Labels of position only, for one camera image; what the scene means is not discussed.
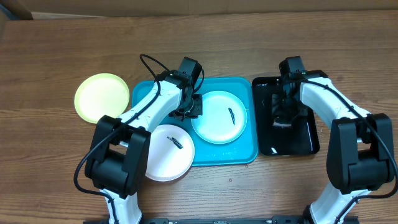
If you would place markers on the black rectangular tray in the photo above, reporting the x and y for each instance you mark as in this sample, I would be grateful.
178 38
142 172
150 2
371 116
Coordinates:
299 139

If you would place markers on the pink plate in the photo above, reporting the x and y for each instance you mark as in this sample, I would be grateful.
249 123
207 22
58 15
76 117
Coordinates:
171 153

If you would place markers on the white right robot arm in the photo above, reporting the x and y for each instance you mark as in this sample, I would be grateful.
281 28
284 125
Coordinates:
360 155

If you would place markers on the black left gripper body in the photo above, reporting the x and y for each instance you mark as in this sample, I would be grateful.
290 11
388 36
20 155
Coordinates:
189 110

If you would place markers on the light blue plate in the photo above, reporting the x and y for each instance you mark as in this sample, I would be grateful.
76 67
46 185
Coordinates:
223 120

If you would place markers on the brown cardboard backdrop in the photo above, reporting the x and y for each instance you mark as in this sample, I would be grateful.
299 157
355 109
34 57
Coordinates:
129 8

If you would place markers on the green scrubbing sponge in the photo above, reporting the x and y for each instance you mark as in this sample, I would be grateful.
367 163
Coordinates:
282 125

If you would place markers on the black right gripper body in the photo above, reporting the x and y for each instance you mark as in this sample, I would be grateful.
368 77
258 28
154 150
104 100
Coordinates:
285 109

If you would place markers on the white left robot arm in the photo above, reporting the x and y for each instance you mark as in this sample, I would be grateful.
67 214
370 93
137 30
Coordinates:
116 163

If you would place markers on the yellow plate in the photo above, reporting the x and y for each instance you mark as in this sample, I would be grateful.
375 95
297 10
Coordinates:
99 95

